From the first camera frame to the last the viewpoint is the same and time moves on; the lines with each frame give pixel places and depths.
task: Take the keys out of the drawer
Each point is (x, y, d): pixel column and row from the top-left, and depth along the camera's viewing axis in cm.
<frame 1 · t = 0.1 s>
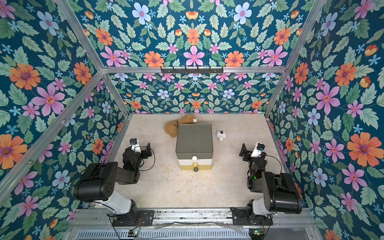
left hand: (142, 143, 92), fingers open
right hand: (252, 145, 87), fingers open
grey three-drawer cabinet: (194, 146, 78), point 22 cm above the table
brown plush teddy bear: (171, 127, 100), point 11 cm above the table
white middle drawer: (206, 162, 83), point 12 cm above the table
yellow bottom drawer: (195, 167, 88), point 5 cm above the table

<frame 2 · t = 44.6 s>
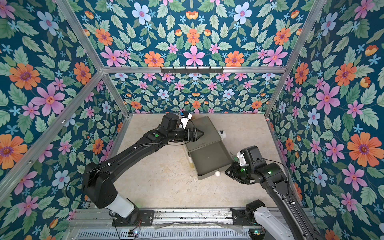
left hand: (199, 132, 76), fingers open
right hand: (226, 172, 69), fingers open
grey three-drawer cabinet: (213, 135, 84), point 21 cm above the table
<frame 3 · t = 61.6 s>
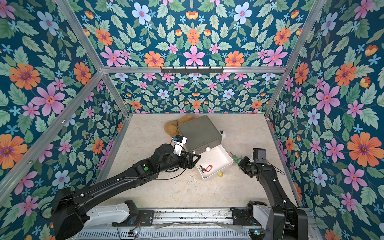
left hand: (196, 155, 72), fingers open
right hand: (239, 163, 86), fingers closed
red tagged key: (207, 169, 84), point 8 cm above the table
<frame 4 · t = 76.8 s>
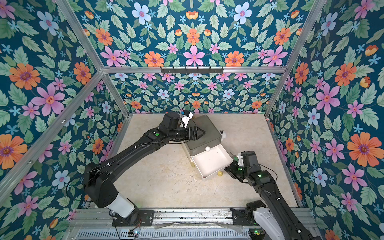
left hand: (201, 131, 75), fingers open
right hand: (224, 167, 78), fingers closed
